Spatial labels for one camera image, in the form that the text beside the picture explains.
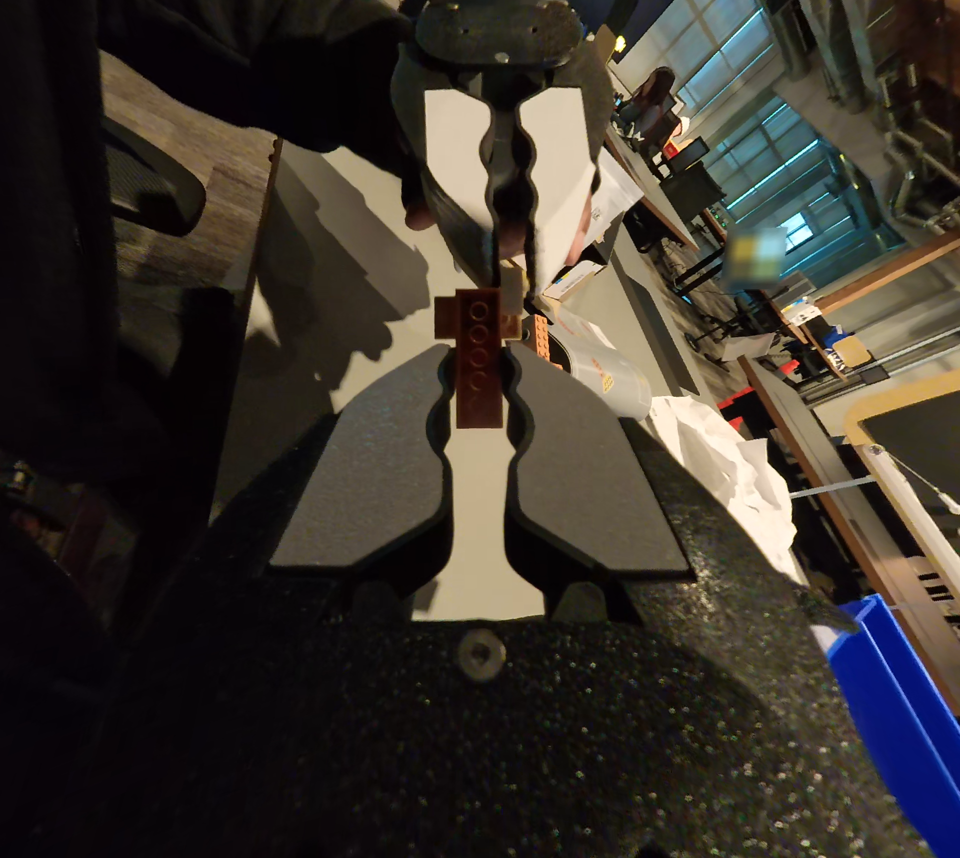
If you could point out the black office chair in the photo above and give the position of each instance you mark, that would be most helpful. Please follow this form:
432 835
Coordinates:
150 175

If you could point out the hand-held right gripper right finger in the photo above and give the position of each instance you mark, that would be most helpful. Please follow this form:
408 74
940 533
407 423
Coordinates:
593 491

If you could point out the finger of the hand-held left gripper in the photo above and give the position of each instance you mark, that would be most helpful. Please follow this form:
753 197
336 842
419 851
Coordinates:
455 183
552 175

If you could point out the person's left hand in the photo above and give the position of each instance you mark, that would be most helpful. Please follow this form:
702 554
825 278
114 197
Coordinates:
515 240

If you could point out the blue plastic bin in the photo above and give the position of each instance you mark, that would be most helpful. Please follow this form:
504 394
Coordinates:
900 723

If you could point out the person's left forearm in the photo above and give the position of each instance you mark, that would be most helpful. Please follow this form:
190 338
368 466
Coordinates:
255 18

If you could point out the grey desk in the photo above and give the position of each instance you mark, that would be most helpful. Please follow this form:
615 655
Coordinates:
345 288

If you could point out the wooden office table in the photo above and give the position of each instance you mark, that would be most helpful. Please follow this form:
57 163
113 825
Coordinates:
840 483

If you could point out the crumpled white paper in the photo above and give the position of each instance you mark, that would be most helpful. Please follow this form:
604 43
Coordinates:
728 476

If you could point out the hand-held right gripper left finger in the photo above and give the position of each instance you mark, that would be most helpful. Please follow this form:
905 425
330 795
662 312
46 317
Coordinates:
368 491

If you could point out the small orange toy brick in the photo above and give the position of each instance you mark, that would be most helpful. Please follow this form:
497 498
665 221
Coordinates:
537 340

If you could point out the long orange toy brick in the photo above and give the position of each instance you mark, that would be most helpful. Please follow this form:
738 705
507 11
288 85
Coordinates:
480 378

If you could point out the yellow toy brick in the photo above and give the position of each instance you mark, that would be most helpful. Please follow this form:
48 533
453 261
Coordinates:
446 316

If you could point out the black panel wooden rim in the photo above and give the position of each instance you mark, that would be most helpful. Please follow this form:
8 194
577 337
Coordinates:
915 483

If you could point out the grey instruction booklet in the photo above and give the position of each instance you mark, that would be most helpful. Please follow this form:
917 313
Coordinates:
600 355

